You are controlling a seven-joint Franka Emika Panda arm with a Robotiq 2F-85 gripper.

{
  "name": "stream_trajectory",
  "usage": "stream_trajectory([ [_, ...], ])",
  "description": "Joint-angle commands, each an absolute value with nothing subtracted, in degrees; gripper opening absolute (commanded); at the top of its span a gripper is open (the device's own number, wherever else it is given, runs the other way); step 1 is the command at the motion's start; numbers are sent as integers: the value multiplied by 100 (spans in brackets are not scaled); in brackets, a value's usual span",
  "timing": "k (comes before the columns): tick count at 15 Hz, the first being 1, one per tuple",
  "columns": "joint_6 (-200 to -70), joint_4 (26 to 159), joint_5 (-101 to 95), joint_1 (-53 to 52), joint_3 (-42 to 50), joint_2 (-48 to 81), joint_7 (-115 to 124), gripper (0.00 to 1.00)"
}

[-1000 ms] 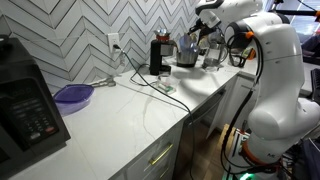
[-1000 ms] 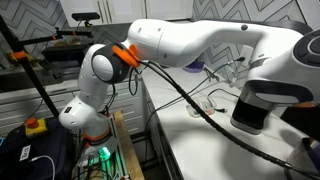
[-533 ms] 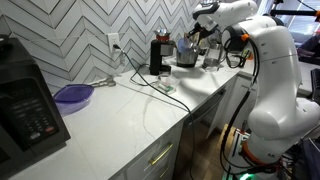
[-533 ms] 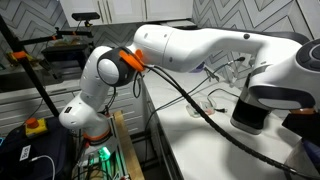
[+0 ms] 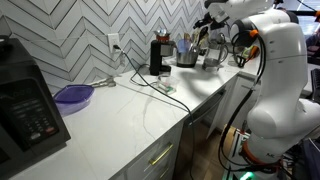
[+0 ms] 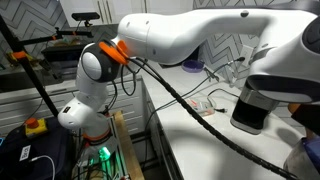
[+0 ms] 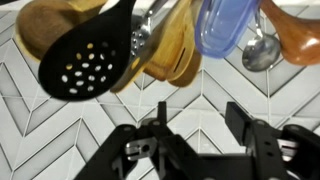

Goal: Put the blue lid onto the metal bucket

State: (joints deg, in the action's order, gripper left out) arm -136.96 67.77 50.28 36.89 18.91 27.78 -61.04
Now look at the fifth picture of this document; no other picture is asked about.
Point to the white drawer front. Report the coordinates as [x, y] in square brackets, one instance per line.
[146, 153]

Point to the blue plastic lid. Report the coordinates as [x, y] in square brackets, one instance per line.
[183, 46]

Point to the wooden kitchen utensils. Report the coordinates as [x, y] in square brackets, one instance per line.
[196, 43]

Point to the orange bottle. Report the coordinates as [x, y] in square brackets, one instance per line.
[253, 52]

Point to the white cabinet door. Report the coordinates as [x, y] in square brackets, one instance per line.
[233, 96]

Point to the dark built-in dishwasher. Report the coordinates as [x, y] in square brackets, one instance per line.
[204, 111]

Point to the black microwave oven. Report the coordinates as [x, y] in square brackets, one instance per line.
[26, 110]

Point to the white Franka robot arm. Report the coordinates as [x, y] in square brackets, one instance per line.
[283, 66]

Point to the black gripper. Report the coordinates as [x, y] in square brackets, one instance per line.
[214, 21]

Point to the white wall outlet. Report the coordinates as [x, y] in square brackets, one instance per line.
[112, 39]

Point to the black coffee grinder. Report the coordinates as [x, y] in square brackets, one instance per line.
[154, 56]

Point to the metal bucket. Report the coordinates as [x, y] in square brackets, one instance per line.
[187, 60]

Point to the metal kitchen tongs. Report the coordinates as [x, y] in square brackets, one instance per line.
[108, 82]

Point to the purple lidded food container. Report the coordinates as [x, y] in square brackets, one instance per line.
[73, 95]

